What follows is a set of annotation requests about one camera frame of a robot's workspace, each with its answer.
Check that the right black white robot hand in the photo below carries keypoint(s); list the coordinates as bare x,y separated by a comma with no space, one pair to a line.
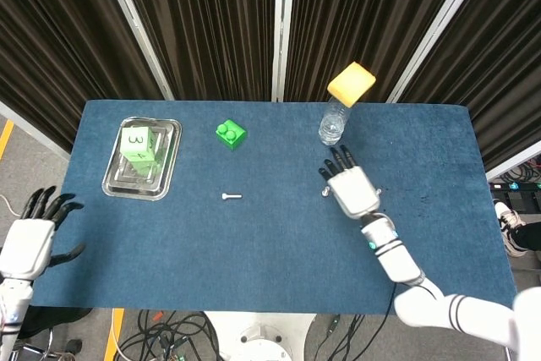
353,189

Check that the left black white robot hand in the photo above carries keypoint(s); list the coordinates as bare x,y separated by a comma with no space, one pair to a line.
27,247

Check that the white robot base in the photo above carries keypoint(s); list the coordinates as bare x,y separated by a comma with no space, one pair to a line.
262,335

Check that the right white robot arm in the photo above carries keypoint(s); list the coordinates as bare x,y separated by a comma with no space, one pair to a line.
401,259

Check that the clear plastic water bottle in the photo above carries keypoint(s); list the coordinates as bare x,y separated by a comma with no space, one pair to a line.
333,126

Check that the yellow sponge block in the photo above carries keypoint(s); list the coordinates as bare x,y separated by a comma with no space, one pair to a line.
351,84

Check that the stainless steel tray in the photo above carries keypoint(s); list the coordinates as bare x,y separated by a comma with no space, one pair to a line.
114,185

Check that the chrome stool base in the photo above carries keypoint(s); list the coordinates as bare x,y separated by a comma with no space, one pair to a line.
75,345

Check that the yellow floor tape strip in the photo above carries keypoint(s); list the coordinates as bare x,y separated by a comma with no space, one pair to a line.
113,335

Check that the green toy building block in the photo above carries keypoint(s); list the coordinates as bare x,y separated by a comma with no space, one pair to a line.
230,135

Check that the light green numbered foam cube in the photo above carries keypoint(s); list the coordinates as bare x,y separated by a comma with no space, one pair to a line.
137,145

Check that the blue fabric table cover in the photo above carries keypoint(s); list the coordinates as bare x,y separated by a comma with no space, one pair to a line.
211,251

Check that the white sneaker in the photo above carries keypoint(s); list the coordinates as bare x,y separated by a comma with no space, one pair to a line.
507,219

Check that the black power strip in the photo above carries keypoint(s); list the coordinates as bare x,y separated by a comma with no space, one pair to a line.
513,186

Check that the dark pleated curtain panel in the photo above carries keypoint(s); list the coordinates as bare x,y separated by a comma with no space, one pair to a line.
55,39
498,61
203,23
351,10

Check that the white frame post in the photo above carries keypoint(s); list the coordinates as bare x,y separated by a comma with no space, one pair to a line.
283,27
135,35
439,31

